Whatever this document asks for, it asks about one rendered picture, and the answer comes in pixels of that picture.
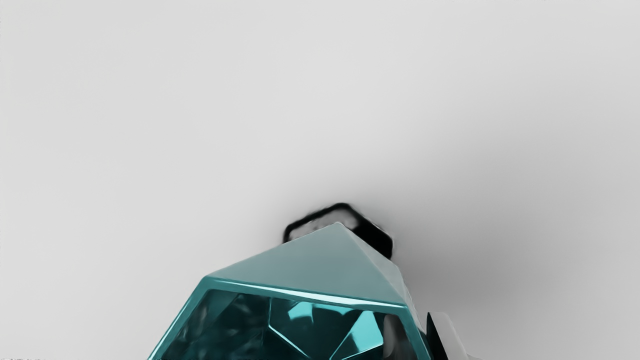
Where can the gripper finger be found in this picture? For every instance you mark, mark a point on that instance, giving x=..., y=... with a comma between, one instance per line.
x=445, y=337

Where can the teal faceted mug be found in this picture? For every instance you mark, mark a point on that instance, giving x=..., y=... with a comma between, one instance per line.
x=320, y=265

